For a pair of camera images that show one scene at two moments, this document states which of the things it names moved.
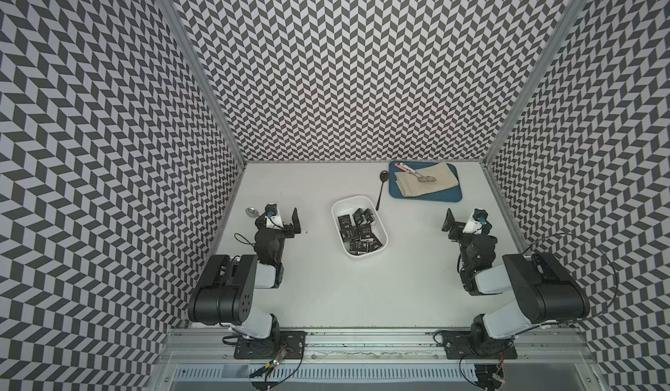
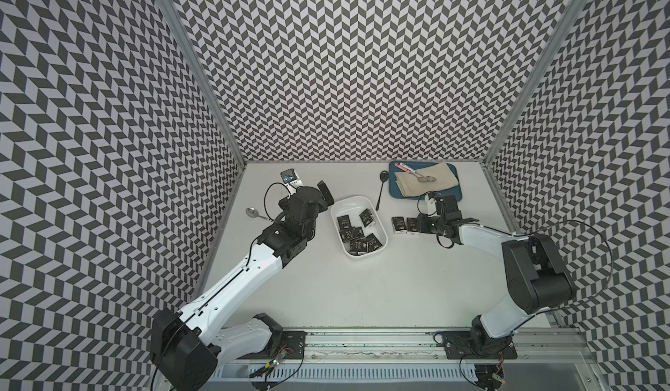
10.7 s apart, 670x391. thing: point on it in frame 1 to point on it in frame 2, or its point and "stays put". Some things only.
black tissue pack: [358, 216] to [413, 223]
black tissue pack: [365, 231] to [344, 222]
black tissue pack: [368, 216] stays put
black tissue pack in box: [349, 235] stays put
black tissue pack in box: [358, 247] stays put
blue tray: [448, 194] stays put
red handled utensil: [421, 178] stays put
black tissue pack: [345, 226] to [399, 225]
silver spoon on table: [252, 212] stays put
